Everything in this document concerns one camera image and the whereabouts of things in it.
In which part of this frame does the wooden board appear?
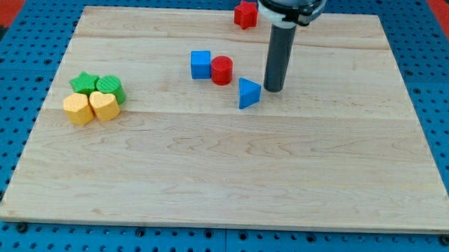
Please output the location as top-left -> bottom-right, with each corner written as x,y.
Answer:
0,6 -> 449,234

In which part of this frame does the blue cube block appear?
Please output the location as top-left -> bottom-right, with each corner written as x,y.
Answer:
190,50 -> 211,79

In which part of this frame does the red star block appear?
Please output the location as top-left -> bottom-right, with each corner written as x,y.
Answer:
233,0 -> 258,29

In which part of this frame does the green star block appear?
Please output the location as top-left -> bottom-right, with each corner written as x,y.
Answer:
70,72 -> 100,96

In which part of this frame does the blue triangle block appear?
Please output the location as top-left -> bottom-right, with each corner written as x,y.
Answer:
238,77 -> 262,109

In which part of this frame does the green cylinder block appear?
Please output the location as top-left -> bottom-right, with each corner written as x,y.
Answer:
96,75 -> 126,105

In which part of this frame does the yellow hexagon block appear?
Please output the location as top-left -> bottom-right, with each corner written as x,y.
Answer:
63,93 -> 94,126

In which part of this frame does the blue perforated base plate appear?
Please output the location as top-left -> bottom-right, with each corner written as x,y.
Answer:
0,0 -> 449,252

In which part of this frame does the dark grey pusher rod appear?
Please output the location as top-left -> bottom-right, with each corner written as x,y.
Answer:
263,25 -> 296,93

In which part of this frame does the yellow heart block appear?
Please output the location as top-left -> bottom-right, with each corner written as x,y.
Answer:
89,91 -> 121,121

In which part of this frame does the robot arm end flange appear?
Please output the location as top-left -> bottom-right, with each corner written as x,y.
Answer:
257,0 -> 328,28

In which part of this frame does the red cylinder block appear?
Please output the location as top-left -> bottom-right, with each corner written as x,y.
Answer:
210,55 -> 233,85

